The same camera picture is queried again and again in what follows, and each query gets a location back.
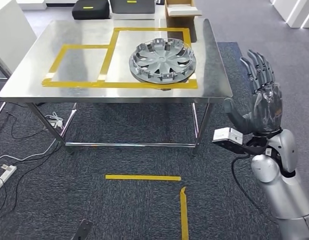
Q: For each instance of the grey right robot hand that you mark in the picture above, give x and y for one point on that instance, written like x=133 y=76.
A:
x=266 y=109

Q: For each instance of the grey plastic wheel hubcap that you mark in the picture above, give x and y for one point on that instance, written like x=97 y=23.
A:
x=164 y=61

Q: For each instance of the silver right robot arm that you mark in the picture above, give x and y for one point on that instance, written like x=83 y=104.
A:
x=284 y=198

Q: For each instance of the yellow tape on workbench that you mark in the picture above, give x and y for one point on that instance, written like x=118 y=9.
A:
x=94 y=84

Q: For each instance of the stainless steel workbench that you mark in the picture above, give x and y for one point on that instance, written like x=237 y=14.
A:
x=81 y=66

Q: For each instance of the white block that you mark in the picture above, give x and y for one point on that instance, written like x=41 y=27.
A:
x=282 y=6
x=306 y=18

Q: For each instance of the cardboard box with white insert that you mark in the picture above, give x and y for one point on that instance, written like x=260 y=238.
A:
x=181 y=10

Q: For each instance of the torn yellow floor tape strip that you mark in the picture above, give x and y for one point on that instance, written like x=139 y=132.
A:
x=184 y=215

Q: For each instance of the grey case with yellow label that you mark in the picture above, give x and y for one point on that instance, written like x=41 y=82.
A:
x=131 y=7

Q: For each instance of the black case with yellow label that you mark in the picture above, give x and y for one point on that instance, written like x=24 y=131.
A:
x=90 y=10

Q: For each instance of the dark grey robot plate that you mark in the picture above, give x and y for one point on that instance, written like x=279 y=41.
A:
x=81 y=230

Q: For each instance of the white low platform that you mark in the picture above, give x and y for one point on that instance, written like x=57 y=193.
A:
x=31 y=4

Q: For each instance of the white table with metal legs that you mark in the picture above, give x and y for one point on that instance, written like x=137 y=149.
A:
x=11 y=36

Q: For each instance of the white power strip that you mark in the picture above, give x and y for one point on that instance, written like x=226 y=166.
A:
x=5 y=175

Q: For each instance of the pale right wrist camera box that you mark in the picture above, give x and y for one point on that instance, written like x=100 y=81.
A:
x=226 y=134

